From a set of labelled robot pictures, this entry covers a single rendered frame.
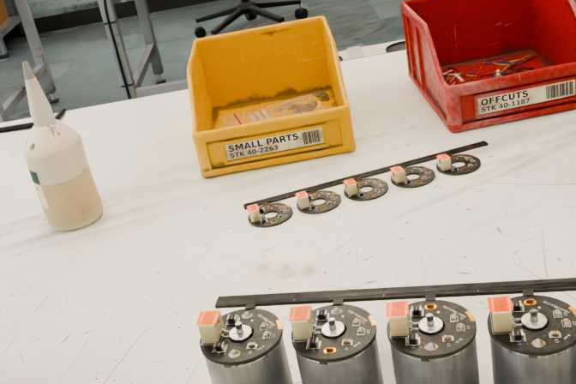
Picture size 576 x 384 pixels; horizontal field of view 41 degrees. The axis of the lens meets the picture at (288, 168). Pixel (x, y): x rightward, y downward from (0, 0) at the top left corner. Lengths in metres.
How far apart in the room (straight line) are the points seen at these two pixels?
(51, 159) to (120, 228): 0.05
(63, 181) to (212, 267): 0.11
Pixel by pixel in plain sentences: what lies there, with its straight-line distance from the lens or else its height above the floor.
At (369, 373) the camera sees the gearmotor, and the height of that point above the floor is 0.80.
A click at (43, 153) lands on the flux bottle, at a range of 0.45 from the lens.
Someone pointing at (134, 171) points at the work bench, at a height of 0.75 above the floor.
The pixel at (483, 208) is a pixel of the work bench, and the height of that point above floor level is 0.75.
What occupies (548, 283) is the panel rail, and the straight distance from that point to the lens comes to 0.24.
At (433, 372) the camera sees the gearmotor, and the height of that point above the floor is 0.81.
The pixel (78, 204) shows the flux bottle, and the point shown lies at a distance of 0.46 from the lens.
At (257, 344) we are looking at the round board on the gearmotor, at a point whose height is 0.81.
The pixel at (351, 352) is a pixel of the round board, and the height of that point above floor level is 0.81.
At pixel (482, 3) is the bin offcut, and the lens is 0.59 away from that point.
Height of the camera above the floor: 0.95
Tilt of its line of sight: 25 degrees down
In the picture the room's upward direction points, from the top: 11 degrees counter-clockwise
